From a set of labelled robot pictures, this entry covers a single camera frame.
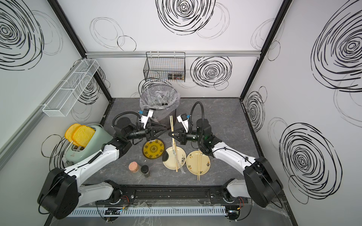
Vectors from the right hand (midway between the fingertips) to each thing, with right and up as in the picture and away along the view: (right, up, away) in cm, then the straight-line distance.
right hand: (169, 136), depth 72 cm
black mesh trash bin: (-5, +9, +13) cm, 16 cm away
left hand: (-2, +3, -3) cm, 5 cm away
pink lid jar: (-19, -17, +2) cm, 26 cm away
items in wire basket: (+3, +35, +17) cm, 39 cm away
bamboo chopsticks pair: (+16, -24, +7) cm, 29 cm away
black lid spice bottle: (-13, -18, +2) cm, 23 cm away
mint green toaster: (-50, -10, +2) cm, 51 cm away
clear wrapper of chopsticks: (+7, -21, +7) cm, 24 cm away
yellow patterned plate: (-12, -12, +20) cm, 26 cm away
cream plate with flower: (-2, -17, +15) cm, 23 cm away
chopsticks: (+1, +7, -1) cm, 7 cm away
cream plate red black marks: (+12, -19, +13) cm, 26 cm away
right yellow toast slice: (-48, 0, +4) cm, 48 cm away
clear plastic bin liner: (-7, +21, +22) cm, 32 cm away
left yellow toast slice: (-54, +1, +2) cm, 54 cm away
